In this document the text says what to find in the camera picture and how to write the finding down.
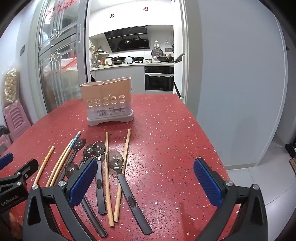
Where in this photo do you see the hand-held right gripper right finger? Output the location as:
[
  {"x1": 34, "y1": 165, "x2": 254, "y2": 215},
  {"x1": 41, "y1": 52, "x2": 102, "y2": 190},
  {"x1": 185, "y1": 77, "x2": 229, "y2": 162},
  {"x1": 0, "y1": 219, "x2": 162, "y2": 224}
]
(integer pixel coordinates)
[{"x1": 193, "y1": 158, "x2": 271, "y2": 241}]

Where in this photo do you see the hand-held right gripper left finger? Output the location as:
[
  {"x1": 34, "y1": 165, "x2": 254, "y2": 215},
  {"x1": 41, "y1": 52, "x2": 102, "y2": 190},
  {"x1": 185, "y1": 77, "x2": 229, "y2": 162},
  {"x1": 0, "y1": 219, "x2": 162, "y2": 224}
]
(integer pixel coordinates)
[{"x1": 22, "y1": 158, "x2": 98, "y2": 241}]

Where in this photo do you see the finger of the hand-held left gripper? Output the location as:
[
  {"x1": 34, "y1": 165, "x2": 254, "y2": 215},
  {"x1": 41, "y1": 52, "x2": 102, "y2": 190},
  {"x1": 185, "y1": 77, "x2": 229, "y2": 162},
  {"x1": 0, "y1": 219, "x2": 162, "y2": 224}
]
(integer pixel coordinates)
[
  {"x1": 0, "y1": 153, "x2": 14, "y2": 171},
  {"x1": 0, "y1": 159, "x2": 39, "y2": 186}
]

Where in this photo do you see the steel spoon black handle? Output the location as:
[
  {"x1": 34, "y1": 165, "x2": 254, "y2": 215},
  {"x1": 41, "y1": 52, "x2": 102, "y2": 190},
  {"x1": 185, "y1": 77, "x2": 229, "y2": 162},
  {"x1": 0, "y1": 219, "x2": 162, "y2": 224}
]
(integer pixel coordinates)
[
  {"x1": 65, "y1": 162, "x2": 108, "y2": 238},
  {"x1": 106, "y1": 149, "x2": 153, "y2": 235},
  {"x1": 92, "y1": 141, "x2": 107, "y2": 215}
]

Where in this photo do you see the plain bamboo chopstick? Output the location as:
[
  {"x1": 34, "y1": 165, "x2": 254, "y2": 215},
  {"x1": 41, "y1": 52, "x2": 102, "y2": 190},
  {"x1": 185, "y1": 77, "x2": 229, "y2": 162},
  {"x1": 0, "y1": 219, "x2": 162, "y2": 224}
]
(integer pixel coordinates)
[
  {"x1": 114, "y1": 128, "x2": 131, "y2": 223},
  {"x1": 50, "y1": 146, "x2": 74, "y2": 187},
  {"x1": 33, "y1": 146, "x2": 55, "y2": 186},
  {"x1": 105, "y1": 132, "x2": 115, "y2": 228}
]

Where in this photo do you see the clear spoon with black handle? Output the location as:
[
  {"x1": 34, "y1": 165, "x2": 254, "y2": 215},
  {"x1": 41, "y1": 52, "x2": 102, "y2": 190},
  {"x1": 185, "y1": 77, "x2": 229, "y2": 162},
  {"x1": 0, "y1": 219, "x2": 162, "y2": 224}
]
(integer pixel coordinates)
[
  {"x1": 77, "y1": 144, "x2": 94, "y2": 172},
  {"x1": 58, "y1": 138, "x2": 87, "y2": 183}
]

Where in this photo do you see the bamboo chopstick with patterned tip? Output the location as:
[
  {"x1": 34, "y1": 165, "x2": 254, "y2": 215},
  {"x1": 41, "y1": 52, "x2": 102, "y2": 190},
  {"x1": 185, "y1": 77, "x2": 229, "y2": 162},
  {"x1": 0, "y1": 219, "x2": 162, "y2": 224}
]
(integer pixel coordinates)
[{"x1": 46, "y1": 131, "x2": 82, "y2": 187}]

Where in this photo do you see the beige plastic utensil holder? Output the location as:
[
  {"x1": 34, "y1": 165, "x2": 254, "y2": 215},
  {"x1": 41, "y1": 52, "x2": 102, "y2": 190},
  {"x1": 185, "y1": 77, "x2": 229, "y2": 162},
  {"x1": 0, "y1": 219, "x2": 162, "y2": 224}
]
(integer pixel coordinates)
[{"x1": 80, "y1": 77, "x2": 135, "y2": 127}]

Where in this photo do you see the person's left hand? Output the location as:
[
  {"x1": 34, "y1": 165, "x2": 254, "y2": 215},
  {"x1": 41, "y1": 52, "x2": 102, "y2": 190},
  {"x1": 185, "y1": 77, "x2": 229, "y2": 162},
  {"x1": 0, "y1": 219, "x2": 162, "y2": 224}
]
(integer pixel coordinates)
[{"x1": 9, "y1": 212, "x2": 23, "y2": 232}]

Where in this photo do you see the small pink plastic stool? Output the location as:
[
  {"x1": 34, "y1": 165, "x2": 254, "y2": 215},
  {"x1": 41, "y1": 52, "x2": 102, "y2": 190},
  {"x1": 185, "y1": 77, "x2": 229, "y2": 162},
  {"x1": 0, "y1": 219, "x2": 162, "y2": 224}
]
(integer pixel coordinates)
[{"x1": 0, "y1": 136, "x2": 12, "y2": 155}]

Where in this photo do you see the black bag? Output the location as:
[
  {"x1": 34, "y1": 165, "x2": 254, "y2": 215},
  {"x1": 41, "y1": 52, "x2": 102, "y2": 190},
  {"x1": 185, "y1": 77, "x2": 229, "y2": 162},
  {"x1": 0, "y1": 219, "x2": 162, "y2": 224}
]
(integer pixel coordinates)
[{"x1": 0, "y1": 125, "x2": 10, "y2": 140}]

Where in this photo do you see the large pink plastic stool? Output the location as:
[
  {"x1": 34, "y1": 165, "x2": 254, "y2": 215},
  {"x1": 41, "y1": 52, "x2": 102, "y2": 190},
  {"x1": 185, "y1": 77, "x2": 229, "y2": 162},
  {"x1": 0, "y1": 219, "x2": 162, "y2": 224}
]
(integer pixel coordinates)
[{"x1": 3, "y1": 102, "x2": 32, "y2": 142}]

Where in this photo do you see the bag of beige balls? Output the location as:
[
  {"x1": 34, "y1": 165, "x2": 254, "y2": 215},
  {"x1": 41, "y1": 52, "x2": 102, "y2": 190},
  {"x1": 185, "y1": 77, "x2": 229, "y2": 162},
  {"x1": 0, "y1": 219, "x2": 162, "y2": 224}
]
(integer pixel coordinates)
[{"x1": 1, "y1": 67, "x2": 20, "y2": 105}]

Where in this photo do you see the dark box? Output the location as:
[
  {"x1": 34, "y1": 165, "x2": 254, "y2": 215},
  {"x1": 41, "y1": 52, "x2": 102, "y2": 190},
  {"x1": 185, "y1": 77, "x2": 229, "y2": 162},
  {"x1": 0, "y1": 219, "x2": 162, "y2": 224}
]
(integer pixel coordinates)
[{"x1": 285, "y1": 143, "x2": 296, "y2": 173}]

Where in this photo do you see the white kitchen cabinet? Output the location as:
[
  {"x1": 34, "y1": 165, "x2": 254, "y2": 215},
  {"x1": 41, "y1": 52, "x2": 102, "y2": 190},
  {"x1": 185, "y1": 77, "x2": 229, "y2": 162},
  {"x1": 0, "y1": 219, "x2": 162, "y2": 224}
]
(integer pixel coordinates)
[{"x1": 90, "y1": 62, "x2": 175, "y2": 94}]

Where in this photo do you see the glass sliding door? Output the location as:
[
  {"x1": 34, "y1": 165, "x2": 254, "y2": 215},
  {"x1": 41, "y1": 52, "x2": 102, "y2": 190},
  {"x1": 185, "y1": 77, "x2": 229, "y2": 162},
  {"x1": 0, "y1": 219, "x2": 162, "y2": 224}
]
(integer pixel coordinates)
[{"x1": 35, "y1": 0, "x2": 90, "y2": 114}]

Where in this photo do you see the black built-in oven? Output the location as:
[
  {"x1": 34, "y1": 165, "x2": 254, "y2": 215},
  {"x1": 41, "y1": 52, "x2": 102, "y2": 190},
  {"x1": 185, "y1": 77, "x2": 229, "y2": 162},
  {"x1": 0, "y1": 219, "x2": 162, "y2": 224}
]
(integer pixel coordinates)
[{"x1": 144, "y1": 65, "x2": 174, "y2": 92}]

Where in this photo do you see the spice rack with bottles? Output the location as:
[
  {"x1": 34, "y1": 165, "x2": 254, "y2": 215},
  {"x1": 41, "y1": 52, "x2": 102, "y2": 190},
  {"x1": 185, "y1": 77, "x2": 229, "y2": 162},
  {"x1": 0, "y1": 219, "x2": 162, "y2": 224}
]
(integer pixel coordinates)
[{"x1": 91, "y1": 45, "x2": 109, "y2": 68}]

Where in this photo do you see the black wok with lid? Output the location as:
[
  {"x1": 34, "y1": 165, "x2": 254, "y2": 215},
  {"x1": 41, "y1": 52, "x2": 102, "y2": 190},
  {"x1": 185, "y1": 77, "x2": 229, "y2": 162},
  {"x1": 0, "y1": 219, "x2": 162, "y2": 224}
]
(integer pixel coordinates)
[{"x1": 106, "y1": 55, "x2": 127, "y2": 65}]

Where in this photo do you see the black wok with utensils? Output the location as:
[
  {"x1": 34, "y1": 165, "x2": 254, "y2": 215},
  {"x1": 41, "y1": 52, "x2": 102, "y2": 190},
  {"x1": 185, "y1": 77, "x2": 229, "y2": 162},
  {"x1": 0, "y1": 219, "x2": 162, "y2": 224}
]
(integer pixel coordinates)
[{"x1": 157, "y1": 54, "x2": 174, "y2": 63}]

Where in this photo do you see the black range hood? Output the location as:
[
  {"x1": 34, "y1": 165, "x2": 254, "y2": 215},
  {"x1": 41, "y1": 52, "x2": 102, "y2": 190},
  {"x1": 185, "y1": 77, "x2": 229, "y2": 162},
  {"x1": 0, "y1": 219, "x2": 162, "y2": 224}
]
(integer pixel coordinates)
[{"x1": 104, "y1": 26, "x2": 150, "y2": 53}]

